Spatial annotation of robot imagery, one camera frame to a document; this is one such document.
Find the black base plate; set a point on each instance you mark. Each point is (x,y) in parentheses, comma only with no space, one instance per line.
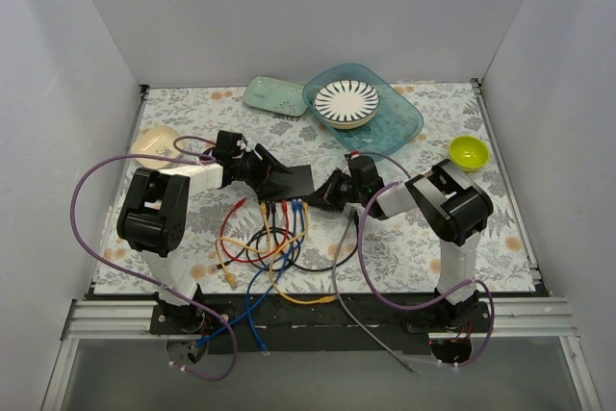
(287,327)

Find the striped white blue plate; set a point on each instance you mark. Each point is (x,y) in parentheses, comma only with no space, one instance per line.
(346,101)

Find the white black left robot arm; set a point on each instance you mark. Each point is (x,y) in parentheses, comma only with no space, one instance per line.
(153,216)

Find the floral table mat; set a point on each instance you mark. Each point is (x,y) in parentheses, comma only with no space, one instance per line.
(402,254)

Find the mint green divided dish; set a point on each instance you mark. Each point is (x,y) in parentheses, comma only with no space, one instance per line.
(275,96)

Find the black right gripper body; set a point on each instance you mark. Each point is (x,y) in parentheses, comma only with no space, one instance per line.
(334,188)

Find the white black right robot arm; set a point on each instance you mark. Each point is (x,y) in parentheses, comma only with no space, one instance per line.
(454,206)

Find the cream square dish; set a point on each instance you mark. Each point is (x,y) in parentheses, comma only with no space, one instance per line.
(157,141)

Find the aluminium frame rail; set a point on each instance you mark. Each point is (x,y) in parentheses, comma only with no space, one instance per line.
(132,319)

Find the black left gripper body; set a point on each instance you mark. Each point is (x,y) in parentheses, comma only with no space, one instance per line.
(263,166)

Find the black network switch box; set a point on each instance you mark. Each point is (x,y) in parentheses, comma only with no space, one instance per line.
(296,183)

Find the lime green bowl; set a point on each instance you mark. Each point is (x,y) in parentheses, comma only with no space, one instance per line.
(469,153)

